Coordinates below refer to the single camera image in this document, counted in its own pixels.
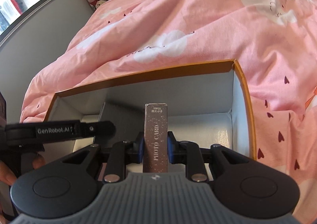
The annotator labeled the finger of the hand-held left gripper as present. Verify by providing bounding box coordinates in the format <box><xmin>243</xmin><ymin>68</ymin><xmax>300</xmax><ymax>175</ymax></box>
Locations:
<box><xmin>4</xmin><ymin>120</ymin><xmax>117</xmax><ymax>146</ymax></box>

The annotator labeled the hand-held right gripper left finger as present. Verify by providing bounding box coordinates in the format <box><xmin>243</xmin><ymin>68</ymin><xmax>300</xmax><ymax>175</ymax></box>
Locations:
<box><xmin>62</xmin><ymin>137</ymin><xmax>144</xmax><ymax>183</ymax></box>

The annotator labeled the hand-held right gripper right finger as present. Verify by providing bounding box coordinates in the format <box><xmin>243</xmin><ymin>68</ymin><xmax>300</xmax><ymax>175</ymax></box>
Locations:
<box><xmin>167</xmin><ymin>131</ymin><xmax>251</xmax><ymax>183</ymax></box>

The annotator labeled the small brown card box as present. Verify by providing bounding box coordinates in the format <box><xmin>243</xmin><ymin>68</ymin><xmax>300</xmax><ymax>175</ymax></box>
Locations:
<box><xmin>142</xmin><ymin>103</ymin><xmax>170</xmax><ymax>173</ymax></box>

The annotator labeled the orange cardboard box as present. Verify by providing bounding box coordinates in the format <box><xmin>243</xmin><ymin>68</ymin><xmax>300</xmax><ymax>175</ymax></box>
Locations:
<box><xmin>43</xmin><ymin>59</ymin><xmax>257</xmax><ymax>183</ymax></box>

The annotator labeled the person's left hand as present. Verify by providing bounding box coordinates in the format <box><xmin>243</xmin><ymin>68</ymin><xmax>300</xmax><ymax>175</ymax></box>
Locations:
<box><xmin>0</xmin><ymin>154</ymin><xmax>47</xmax><ymax>187</ymax></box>

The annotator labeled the pink printed blanket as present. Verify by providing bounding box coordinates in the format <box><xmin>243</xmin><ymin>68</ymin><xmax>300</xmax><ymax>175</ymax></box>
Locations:
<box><xmin>19</xmin><ymin>0</ymin><xmax>317</xmax><ymax>224</ymax></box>

